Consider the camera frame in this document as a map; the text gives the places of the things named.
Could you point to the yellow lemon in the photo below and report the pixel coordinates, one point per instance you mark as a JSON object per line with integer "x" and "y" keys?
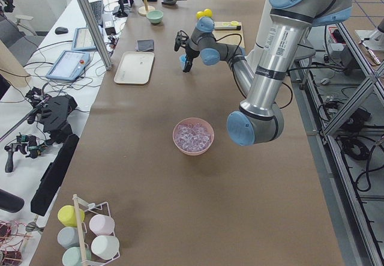
{"x": 207, "y": 12}
{"x": 200, "y": 14}

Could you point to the mint plastic cup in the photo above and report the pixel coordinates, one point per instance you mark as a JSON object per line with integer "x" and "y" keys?
{"x": 72, "y": 257}

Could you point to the wooden cup tree stand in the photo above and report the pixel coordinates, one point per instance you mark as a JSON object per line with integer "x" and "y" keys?
{"x": 144, "y": 10}

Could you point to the grey plastic cup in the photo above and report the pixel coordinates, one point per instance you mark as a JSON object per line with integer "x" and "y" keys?
{"x": 68, "y": 237}

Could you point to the black keyboard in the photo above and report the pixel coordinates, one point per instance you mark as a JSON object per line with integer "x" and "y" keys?
{"x": 97, "y": 8}

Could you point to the bamboo cutting board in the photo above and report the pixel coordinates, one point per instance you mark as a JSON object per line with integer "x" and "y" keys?
{"x": 230, "y": 37}

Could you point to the white plastic cup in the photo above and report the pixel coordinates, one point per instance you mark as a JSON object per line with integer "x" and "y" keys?
{"x": 105, "y": 247}

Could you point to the pink plastic cup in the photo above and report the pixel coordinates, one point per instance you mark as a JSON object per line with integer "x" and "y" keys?
{"x": 102, "y": 224}

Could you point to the light blue plastic cup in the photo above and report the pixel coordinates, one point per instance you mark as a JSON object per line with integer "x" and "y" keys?
{"x": 183, "y": 61}

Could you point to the mint green bowl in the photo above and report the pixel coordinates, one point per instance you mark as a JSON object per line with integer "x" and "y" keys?
{"x": 155, "y": 16}

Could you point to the blue teach pendant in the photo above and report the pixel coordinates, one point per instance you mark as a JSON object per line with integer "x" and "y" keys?
{"x": 82, "y": 40}
{"x": 69, "y": 66}

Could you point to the white wire cup rack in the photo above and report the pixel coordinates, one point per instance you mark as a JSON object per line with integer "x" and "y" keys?
{"x": 84, "y": 212}

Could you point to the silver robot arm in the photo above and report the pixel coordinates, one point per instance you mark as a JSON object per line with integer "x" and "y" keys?
{"x": 259, "y": 119}

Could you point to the pink bowl of ice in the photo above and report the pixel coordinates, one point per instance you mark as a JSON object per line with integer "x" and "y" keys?
{"x": 193, "y": 136}

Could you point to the yellow plastic cup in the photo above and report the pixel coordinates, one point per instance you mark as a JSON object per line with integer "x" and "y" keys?
{"x": 67, "y": 216}

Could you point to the steel ice scoop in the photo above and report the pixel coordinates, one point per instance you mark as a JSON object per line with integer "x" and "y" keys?
{"x": 170, "y": 2}

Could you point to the cream rabbit serving tray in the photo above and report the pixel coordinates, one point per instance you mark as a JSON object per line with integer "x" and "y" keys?
{"x": 134, "y": 68}

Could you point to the black computer mouse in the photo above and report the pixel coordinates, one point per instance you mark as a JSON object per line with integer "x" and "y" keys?
{"x": 61, "y": 30}

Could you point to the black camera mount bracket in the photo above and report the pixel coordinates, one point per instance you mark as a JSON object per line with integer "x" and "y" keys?
{"x": 181, "y": 40}

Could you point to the grey folded cloth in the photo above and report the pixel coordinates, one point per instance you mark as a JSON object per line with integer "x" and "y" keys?
{"x": 145, "y": 45}

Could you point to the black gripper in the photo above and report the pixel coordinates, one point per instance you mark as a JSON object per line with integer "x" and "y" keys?
{"x": 191, "y": 53}

